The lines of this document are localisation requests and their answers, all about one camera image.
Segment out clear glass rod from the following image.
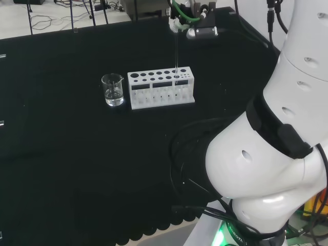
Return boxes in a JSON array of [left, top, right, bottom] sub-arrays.
[[174, 28, 180, 85]]

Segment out green cable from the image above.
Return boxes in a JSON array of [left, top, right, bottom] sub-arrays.
[[171, 0, 203, 23]]

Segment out white test tube rack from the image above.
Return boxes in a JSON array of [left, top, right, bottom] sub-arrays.
[[127, 66, 196, 111]]

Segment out yellow stop button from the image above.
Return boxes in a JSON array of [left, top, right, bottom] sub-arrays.
[[301, 188, 328, 221]]

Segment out black tripod leg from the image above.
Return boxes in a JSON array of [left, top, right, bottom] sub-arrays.
[[68, 0, 77, 29], [88, 0, 97, 27], [25, 0, 34, 36], [101, 0, 109, 24]]

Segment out black cable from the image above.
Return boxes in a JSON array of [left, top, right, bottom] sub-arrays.
[[168, 119, 247, 231], [265, 0, 290, 48]]

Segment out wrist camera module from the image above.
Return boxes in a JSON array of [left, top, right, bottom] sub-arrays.
[[186, 25, 219, 40]]

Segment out clear glass beaker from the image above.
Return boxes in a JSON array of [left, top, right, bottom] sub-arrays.
[[100, 73, 126, 107]]

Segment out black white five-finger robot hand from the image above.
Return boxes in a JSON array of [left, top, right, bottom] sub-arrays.
[[168, 0, 219, 39]]

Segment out black bench cloth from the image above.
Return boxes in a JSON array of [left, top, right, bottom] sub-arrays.
[[0, 10, 282, 246]]

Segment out grey box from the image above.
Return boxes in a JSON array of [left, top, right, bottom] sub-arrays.
[[119, 0, 171, 22]]

